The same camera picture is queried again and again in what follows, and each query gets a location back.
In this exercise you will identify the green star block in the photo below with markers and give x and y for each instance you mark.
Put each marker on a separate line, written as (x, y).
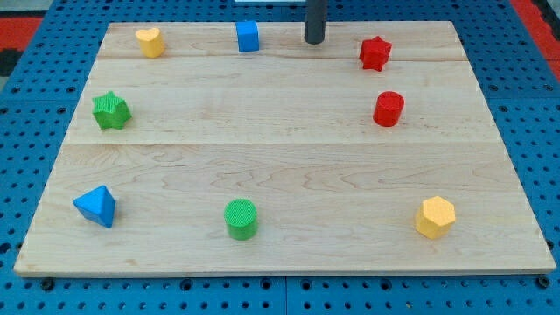
(110, 111)

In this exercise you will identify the red cylinder block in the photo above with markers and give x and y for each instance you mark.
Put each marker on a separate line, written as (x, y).
(388, 108)

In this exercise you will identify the light wooden board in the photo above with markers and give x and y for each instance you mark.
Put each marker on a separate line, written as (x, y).
(290, 128)

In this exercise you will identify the blue cube block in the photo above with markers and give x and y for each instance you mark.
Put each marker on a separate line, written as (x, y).
(247, 36)

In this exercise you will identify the green cylinder block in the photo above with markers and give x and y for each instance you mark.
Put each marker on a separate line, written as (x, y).
(241, 218)

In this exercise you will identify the yellow hexagon block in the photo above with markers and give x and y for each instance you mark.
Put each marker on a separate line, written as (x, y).
(435, 217)

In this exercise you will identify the blue triangle block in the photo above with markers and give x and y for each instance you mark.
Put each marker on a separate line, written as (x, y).
(97, 205)

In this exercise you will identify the red star block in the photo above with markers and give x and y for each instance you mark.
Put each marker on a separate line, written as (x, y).
(374, 53)

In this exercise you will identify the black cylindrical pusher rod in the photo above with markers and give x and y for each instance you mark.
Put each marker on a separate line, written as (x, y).
(315, 21)

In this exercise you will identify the yellow heart block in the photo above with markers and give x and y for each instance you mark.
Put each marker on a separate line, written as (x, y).
(151, 42)

